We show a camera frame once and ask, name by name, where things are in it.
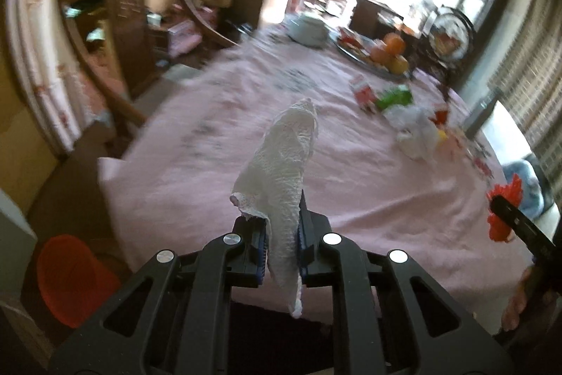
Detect white paper towel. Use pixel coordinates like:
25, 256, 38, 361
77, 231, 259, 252
230, 98, 318, 318

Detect white ceramic lidded jar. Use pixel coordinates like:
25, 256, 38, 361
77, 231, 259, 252
288, 13, 329, 49

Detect pink floral door curtain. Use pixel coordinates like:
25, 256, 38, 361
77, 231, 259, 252
6, 0, 92, 156

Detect orange fruit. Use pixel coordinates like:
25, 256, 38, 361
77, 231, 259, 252
383, 32, 406, 56

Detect pink floral tablecloth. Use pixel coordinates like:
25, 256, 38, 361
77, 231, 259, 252
98, 31, 530, 332

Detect silver metal bottle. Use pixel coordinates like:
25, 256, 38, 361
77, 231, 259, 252
462, 88, 503, 141

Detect orange plastic trash basket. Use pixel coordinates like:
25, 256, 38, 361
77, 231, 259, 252
36, 234, 121, 329

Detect person right hand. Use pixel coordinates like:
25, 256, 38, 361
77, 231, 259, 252
501, 266, 539, 331

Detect round framed embroidery screen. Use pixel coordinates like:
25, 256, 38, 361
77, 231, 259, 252
421, 7, 475, 88

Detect white plastic bag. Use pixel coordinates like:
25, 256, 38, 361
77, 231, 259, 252
383, 105, 439, 162

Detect red apple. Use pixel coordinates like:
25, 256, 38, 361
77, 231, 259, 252
370, 42, 392, 66

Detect wooden armchair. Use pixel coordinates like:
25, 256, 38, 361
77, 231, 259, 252
56, 0, 236, 140

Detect striped window curtain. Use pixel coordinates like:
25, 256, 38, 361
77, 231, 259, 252
490, 0, 561, 192

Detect orange foam fruit net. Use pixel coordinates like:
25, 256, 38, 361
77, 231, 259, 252
487, 173, 523, 243

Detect green snack packet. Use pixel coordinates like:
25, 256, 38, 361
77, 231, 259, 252
375, 85, 413, 111

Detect red orange snack bag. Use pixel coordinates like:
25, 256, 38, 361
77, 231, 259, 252
431, 103, 450, 127

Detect yellow foam fruit net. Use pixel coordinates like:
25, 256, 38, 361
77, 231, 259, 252
437, 129, 448, 143

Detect red white beer carton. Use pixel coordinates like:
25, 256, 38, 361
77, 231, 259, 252
349, 75, 376, 112

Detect red snack packet on plate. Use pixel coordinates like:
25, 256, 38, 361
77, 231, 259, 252
338, 28, 363, 50

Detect blue rimmed fruit plate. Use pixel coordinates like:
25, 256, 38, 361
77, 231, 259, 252
334, 34, 412, 82

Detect yellow apple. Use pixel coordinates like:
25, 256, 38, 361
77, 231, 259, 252
387, 55, 410, 75

